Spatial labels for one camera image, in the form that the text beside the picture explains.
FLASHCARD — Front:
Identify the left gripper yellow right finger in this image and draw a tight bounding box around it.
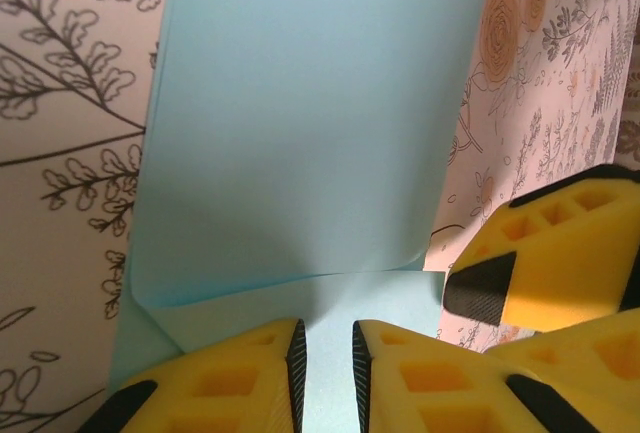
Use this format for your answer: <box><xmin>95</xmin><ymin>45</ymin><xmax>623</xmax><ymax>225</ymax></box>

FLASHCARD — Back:
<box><xmin>352</xmin><ymin>319</ymin><xmax>594</xmax><ymax>433</ymax></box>

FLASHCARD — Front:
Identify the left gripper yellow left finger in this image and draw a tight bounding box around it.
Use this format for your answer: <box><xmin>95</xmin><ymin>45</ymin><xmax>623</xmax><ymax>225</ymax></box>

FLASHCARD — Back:
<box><xmin>102</xmin><ymin>316</ymin><xmax>308</xmax><ymax>433</ymax></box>

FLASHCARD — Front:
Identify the light blue cloth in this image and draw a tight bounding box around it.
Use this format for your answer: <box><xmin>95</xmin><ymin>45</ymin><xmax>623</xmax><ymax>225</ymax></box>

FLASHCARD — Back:
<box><xmin>107</xmin><ymin>0</ymin><xmax>496</xmax><ymax>433</ymax></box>

